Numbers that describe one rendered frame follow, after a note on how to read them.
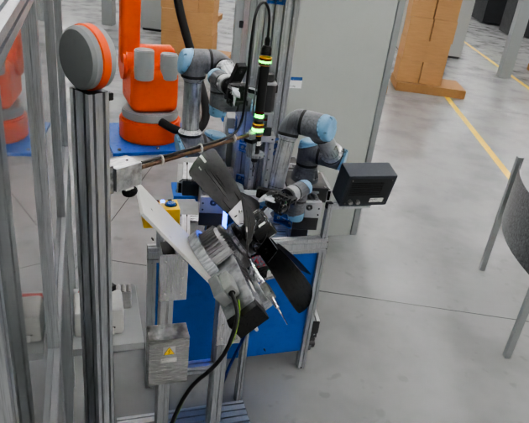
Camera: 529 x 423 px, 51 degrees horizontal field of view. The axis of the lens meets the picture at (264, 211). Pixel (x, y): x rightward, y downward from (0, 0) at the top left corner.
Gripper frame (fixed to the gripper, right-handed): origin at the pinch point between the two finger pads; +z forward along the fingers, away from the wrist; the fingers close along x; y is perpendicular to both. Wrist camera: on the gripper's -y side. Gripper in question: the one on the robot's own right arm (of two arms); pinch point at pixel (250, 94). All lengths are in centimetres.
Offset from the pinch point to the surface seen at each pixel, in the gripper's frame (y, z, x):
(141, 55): 67, -365, -60
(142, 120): 135, -369, -63
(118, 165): 8, 37, 57
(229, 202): 37.3, 12.5, 10.6
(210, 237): 49, 16, 19
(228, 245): 50, 22, 14
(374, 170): 42, -12, -76
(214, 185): 30.8, 9.6, 16.0
